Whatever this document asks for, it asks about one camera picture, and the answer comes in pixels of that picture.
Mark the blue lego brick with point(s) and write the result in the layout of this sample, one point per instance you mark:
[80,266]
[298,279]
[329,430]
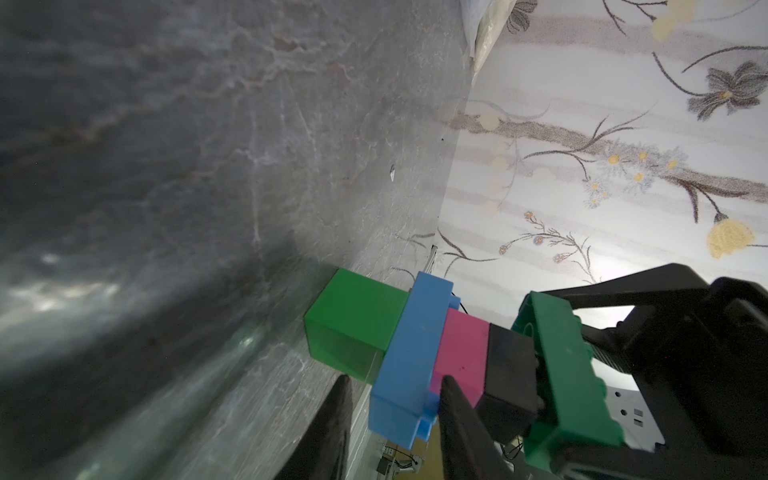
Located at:
[402,407]

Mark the black lego brick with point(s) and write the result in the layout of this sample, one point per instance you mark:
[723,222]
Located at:
[509,403]

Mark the pink lego brick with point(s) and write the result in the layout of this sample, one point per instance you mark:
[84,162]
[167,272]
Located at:
[462,354]

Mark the bagged cream cloth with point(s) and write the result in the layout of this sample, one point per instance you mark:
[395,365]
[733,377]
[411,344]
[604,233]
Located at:
[483,21]

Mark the light green lego brick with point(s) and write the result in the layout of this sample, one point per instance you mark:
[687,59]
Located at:
[350,325]

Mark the dark green long lego brick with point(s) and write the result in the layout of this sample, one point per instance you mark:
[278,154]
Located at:
[576,413]

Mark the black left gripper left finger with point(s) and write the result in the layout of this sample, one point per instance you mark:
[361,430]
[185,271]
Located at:
[322,452]

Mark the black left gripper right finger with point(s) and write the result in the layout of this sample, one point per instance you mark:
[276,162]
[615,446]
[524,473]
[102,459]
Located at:
[468,452]

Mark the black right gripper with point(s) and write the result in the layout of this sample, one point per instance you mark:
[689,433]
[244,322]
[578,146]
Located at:
[698,354]

